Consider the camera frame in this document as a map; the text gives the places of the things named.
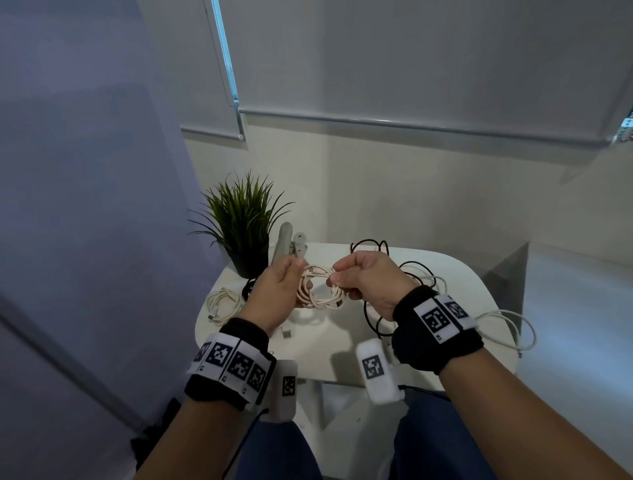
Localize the thin black cable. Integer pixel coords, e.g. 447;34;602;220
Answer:
349;239;438;340

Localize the thin black camera cord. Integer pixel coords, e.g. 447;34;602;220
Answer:
400;384;451;402
222;407;268;478

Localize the metal bead chain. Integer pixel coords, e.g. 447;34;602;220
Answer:
613;111;633;144

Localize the green plant in black pot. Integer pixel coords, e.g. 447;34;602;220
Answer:
187;171;296;280

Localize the person's right leg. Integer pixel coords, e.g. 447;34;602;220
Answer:
390;388;498;480

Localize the beige charging cable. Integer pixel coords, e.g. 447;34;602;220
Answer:
205;286;246;326

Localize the person's right forearm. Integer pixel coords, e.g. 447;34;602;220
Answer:
438;345;632;480

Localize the person's left forearm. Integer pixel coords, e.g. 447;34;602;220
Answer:
133;395;253;480

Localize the person's leg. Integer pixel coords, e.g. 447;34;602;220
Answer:
390;388;498;480
235;420;322;480

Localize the black wristband with marker tags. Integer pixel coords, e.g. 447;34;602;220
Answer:
184;317;278;412
391;285;485;375

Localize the wide white roller blind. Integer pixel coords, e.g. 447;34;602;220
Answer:
217;0;633;148

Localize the person's left hand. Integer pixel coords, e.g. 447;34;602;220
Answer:
237;256;309;337

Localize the pile of cables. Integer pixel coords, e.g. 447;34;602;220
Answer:
395;262;537;353

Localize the off-white usb cable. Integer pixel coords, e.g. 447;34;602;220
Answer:
295;264;347;311

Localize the person's right hand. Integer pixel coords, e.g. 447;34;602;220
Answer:
326;251;420;322

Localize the person's left leg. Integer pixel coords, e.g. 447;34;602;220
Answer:
235;420;322;480

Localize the grey oblong device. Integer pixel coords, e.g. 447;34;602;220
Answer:
270;221;294;268

